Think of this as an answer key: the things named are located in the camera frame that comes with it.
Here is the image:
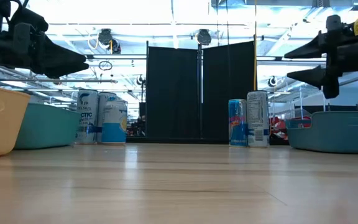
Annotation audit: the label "black folding partition screen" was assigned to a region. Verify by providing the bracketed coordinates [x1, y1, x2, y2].
[145, 40, 257, 144]

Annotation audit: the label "dark blue plastic bin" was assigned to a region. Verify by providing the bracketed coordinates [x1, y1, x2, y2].
[284, 111, 358, 155]

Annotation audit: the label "white Celsius energy can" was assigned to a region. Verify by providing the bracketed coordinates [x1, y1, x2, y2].
[246, 90, 270, 149]
[76, 89, 99, 145]

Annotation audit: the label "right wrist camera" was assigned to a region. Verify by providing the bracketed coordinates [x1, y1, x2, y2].
[326, 14, 344, 32]

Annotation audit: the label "teal plastic bin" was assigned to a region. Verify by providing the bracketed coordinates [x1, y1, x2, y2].
[13, 102, 81, 151]

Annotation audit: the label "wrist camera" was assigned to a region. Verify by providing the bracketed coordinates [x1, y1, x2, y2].
[326, 14, 344, 32]
[9, 7, 50, 34]

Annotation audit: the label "blue silver Red Bull can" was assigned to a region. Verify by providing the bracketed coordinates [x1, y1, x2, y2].
[227, 98, 249, 148]

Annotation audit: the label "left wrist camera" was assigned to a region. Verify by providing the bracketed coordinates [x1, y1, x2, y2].
[9, 7, 50, 34]

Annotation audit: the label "red frame equipment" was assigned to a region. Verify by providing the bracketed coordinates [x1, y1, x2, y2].
[268, 116, 312, 142]

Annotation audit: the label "dark cans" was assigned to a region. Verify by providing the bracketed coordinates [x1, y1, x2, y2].
[96, 91, 118, 144]

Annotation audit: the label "yellow cable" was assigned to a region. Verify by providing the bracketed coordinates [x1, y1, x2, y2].
[253, 0, 259, 91]

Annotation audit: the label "grey horizontal metal bar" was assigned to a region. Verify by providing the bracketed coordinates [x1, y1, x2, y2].
[0, 77, 119, 84]

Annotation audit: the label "black hanging cable hoop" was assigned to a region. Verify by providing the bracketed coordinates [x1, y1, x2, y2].
[98, 60, 114, 72]

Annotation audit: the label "white Spindrift soda can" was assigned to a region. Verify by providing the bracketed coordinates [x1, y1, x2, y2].
[101, 99, 129, 146]

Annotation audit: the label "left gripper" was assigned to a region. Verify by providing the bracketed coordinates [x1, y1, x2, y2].
[0, 22, 90, 80]

